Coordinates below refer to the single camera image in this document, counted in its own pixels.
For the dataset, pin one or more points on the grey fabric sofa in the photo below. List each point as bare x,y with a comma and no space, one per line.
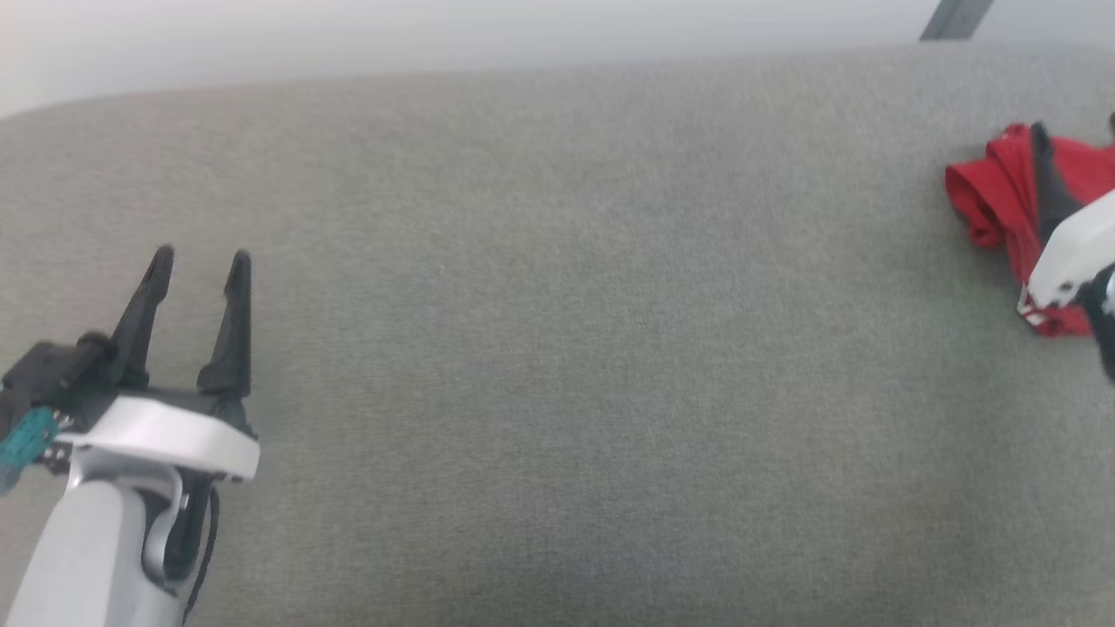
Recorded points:
575,348

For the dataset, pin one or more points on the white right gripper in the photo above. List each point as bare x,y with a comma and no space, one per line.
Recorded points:
1076,252

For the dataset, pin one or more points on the grey slanted pole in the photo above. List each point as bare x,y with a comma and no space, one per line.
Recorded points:
956,19

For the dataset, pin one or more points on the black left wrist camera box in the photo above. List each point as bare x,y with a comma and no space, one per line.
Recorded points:
57,374

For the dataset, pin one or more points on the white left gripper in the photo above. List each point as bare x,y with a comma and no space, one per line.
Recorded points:
165,431

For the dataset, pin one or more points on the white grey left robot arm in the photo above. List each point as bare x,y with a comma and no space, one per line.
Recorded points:
96,549

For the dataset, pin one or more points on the red and white basketball jersey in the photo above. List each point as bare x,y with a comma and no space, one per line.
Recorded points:
1002,187

